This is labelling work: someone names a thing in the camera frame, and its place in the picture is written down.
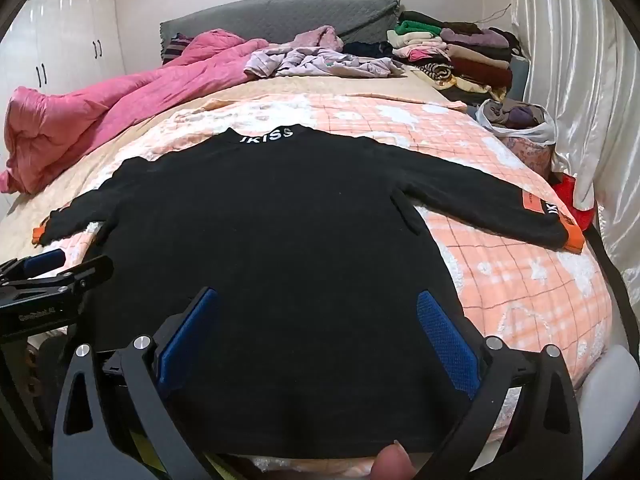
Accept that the black sweater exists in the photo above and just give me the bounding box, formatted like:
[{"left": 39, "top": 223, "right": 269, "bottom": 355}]
[{"left": 32, "top": 127, "right": 586, "bottom": 461}]

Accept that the red cloth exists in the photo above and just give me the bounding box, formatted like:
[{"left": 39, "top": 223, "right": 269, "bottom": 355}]
[{"left": 552, "top": 172, "right": 598, "bottom": 233}]

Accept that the mauve fleece garment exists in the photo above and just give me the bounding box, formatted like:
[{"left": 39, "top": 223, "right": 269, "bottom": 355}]
[{"left": 292, "top": 25, "right": 346, "bottom": 53}]

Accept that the white satin curtain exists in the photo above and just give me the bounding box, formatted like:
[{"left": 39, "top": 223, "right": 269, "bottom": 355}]
[{"left": 510, "top": 0, "right": 640, "bottom": 286}]

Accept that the dark navy garment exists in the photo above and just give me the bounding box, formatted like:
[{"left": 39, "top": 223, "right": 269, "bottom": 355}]
[{"left": 344, "top": 41, "right": 396, "bottom": 60}]

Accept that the pink quilt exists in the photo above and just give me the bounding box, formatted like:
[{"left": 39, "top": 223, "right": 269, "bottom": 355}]
[{"left": 0, "top": 30, "right": 271, "bottom": 195}]

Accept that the orange plaid fleece blanket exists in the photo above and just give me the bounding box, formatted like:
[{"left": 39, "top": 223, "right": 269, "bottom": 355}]
[{"left": 75, "top": 92, "right": 616, "bottom": 480}]

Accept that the pink floral container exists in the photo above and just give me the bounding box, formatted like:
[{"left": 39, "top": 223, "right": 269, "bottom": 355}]
[{"left": 500, "top": 135, "right": 556, "bottom": 181}]

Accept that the person's right hand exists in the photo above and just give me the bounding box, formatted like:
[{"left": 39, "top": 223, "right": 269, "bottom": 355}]
[{"left": 374, "top": 441, "right": 416, "bottom": 480}]

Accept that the grey box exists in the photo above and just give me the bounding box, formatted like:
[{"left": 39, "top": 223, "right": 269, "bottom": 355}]
[{"left": 510, "top": 55, "right": 531, "bottom": 101}]

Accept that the dark striped garment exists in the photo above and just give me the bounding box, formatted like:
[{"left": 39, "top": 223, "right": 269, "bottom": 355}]
[{"left": 162, "top": 34, "right": 193, "bottom": 66}]

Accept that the lilac garment pile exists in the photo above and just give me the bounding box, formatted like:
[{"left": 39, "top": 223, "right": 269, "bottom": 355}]
[{"left": 244, "top": 46, "right": 406, "bottom": 80}]

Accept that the beige bed sheet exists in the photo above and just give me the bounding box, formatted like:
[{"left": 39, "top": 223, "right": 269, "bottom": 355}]
[{"left": 0, "top": 67, "right": 466, "bottom": 261}]

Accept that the stack of folded clothes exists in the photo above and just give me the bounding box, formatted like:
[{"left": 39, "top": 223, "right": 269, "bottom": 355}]
[{"left": 387, "top": 10, "right": 523, "bottom": 106}]

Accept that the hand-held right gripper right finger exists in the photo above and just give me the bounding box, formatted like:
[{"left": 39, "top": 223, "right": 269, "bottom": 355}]
[{"left": 416, "top": 289, "right": 583, "bottom": 480}]

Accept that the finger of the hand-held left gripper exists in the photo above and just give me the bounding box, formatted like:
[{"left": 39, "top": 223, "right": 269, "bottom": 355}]
[
  {"left": 47, "top": 255, "right": 115, "bottom": 297},
  {"left": 0, "top": 249, "right": 67, "bottom": 282}
]

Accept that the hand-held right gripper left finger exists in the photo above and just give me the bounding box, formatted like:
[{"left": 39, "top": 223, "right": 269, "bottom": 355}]
[{"left": 52, "top": 287, "right": 221, "bottom": 480}]

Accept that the grey quilted headboard cover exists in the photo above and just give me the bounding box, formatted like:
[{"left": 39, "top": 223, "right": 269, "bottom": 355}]
[{"left": 160, "top": 0, "right": 403, "bottom": 66}]

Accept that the plastic bag of clothes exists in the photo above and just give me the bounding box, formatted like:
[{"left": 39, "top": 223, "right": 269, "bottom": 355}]
[{"left": 475, "top": 99, "right": 558, "bottom": 148}]

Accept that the white wardrobe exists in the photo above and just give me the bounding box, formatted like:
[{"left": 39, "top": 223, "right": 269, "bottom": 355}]
[{"left": 0, "top": 0, "right": 126, "bottom": 106}]

